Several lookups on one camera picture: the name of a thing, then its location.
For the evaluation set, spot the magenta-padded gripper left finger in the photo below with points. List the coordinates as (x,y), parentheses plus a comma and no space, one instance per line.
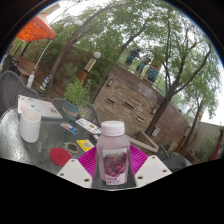
(75,173)

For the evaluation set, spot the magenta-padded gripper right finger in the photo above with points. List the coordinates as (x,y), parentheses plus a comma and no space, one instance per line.
(151,171)

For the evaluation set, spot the pink juice bottle white cap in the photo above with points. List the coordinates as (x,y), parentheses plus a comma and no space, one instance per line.
(113,150)

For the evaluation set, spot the yellow card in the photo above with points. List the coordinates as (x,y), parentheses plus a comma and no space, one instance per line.
(85,145)

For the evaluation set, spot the blue sticker card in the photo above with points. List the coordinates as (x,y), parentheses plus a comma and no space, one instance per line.
(69,128)

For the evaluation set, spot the white sticker sheet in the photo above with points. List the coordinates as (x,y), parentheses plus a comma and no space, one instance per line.
(87,126)

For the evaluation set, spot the tall tree dark trunk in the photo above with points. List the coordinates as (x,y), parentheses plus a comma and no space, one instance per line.
(160,113)

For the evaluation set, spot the slim tree dark trunk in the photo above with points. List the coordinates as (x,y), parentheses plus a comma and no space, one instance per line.
(193,126)

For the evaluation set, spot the grey wicker patio chair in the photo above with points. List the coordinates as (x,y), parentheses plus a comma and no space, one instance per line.
(90,113)
(13,90)

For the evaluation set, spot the white paper cup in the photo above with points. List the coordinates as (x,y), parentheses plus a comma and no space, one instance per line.
(30,128)

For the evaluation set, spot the closed maroon patio umbrella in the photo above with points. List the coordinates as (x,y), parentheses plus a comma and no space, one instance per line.
(218,146)

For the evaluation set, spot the white laptop with stickers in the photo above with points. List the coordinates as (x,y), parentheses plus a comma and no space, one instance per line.
(38,106)

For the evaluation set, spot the green plant in teal pot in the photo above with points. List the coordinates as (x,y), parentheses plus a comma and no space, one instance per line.
(76,96)

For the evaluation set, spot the blue yellow striped bollard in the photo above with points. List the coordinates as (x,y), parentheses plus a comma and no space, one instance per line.
(45,83)

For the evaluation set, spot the person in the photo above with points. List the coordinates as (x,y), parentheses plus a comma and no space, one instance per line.
(142,66)
(131,58)
(152,75)

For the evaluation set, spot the leaning tree grey trunk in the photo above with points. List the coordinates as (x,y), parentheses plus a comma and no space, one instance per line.
(63,63)

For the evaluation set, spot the orange canopy tent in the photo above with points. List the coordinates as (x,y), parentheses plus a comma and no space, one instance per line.
(36,30)

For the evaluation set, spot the grey wall box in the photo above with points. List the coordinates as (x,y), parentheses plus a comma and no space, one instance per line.
(155,131)

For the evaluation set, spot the wall lantern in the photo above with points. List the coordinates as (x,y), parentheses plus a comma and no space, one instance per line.
(110,82)
(154,110)

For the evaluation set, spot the globe lamp post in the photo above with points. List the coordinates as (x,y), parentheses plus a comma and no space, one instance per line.
(88,66)

